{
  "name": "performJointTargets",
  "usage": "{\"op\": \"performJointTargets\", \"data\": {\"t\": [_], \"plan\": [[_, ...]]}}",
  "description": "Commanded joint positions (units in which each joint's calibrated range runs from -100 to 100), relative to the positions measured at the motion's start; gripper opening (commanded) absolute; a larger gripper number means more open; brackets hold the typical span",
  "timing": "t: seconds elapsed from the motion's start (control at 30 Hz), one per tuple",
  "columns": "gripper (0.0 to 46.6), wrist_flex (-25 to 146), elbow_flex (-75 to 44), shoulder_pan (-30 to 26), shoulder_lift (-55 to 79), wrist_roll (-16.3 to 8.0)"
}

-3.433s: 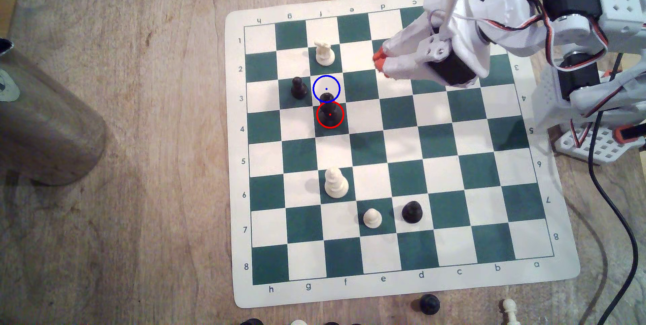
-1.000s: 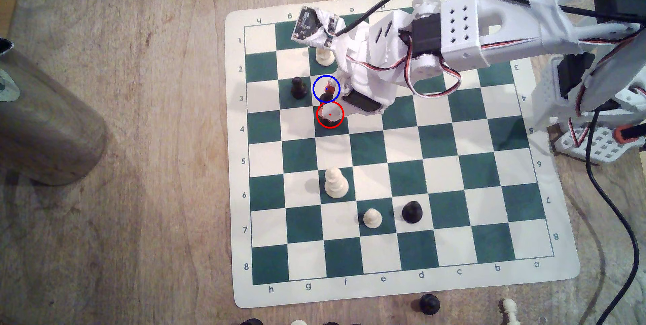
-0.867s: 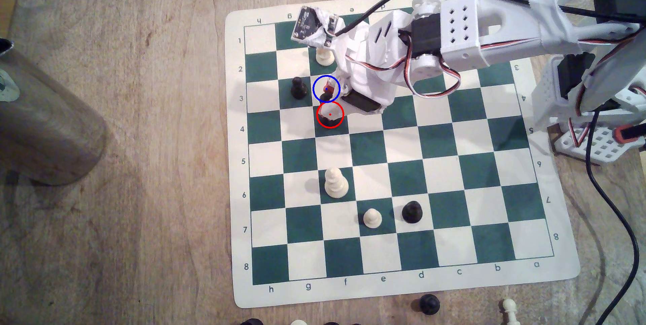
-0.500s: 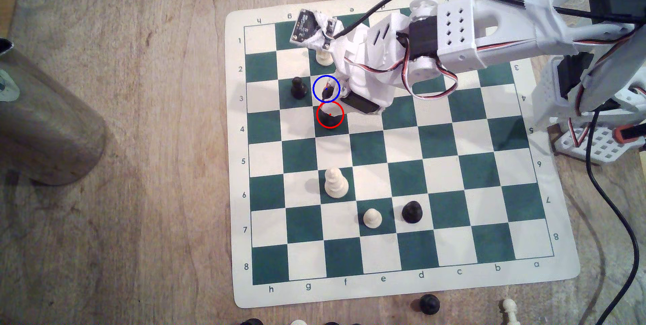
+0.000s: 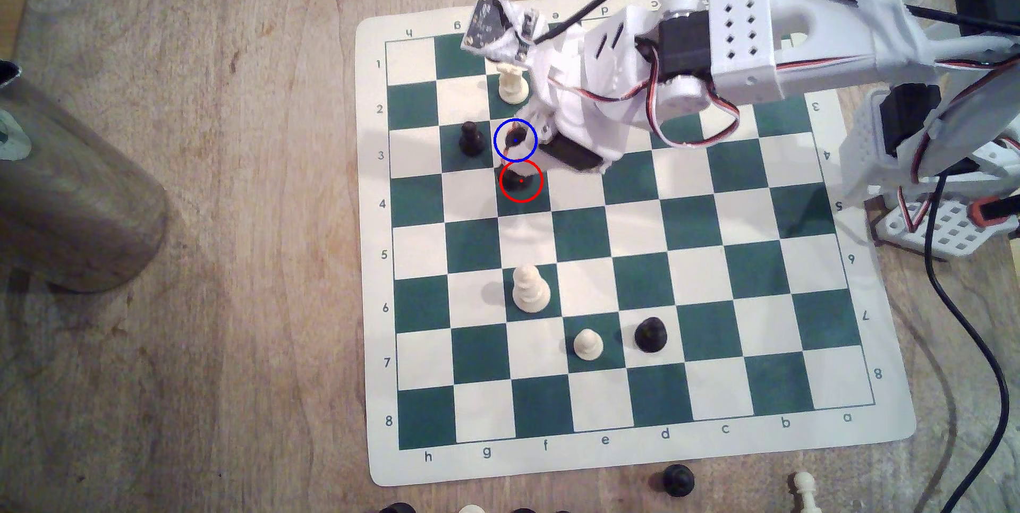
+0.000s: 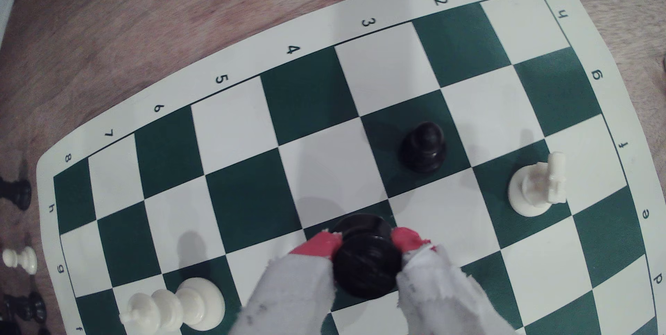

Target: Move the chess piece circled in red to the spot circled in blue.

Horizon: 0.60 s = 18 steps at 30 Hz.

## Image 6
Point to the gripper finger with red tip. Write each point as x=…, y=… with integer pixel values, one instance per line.
x=442, y=298
x=296, y=293

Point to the large black chess piece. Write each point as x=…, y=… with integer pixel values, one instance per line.
x=364, y=267

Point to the tall white chess piece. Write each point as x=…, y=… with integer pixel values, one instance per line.
x=192, y=304

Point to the green and white chess mat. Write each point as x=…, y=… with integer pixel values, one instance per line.
x=322, y=168

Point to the white knight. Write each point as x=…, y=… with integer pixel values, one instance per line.
x=536, y=189

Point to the black pawn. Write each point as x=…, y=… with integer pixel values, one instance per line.
x=424, y=149

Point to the black pieces at lower left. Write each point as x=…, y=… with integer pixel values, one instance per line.
x=28, y=308

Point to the white pawn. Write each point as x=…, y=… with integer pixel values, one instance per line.
x=22, y=259

